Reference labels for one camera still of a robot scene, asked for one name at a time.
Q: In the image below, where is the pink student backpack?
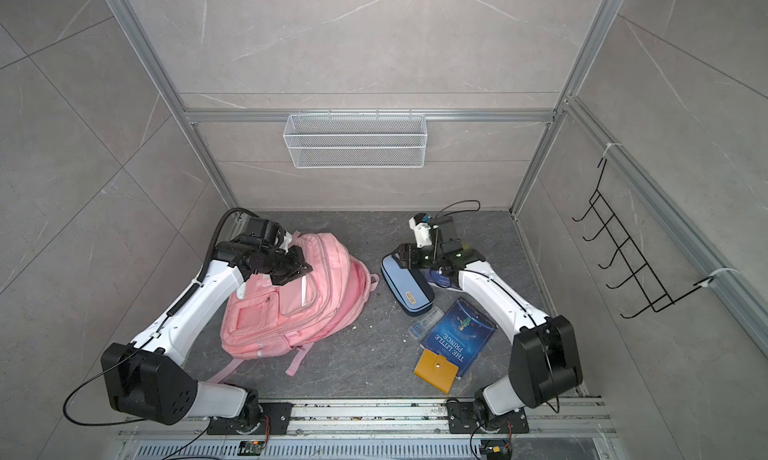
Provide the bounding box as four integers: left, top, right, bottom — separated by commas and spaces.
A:
209, 233, 380, 383

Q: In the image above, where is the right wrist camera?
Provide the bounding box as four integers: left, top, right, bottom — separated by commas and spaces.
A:
408, 213, 433, 248

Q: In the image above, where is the blue Little Prince book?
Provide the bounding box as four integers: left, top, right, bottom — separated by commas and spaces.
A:
421, 297, 497, 378

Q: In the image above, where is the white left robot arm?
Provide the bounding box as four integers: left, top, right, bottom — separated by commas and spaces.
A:
98, 207, 312, 431

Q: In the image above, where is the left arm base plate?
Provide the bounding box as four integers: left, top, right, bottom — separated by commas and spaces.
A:
207, 402, 293, 436

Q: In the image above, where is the yellow leather wallet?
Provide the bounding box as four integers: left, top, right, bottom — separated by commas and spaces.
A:
413, 349, 458, 394

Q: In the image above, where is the light blue pencil case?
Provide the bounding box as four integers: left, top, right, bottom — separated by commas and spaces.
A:
381, 255, 435, 316

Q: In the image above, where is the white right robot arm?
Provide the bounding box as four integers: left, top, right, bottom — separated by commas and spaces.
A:
381, 213, 583, 431

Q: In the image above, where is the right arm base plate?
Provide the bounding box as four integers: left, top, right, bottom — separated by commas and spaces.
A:
445, 398, 530, 435

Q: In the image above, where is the aluminium mounting rail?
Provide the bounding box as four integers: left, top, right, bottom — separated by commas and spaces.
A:
119, 398, 619, 441

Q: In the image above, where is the white wire mesh basket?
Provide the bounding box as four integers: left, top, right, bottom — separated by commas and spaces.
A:
283, 113, 428, 169

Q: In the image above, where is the clear plastic ruler case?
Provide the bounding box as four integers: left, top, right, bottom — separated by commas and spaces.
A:
408, 306, 444, 340

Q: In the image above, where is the black wire hook rack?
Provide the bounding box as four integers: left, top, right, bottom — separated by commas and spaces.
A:
571, 158, 736, 320

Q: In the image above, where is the Animal Farm book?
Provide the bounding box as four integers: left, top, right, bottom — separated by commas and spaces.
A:
421, 269, 461, 292

